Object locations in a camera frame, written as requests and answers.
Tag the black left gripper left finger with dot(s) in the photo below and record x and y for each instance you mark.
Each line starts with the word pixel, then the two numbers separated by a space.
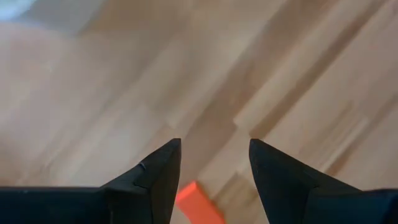
pixel 149 193

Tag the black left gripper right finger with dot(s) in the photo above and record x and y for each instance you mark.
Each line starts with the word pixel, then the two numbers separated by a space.
pixel 286 193

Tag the long red wooden block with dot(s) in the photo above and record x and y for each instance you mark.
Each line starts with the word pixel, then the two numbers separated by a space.
pixel 196 205

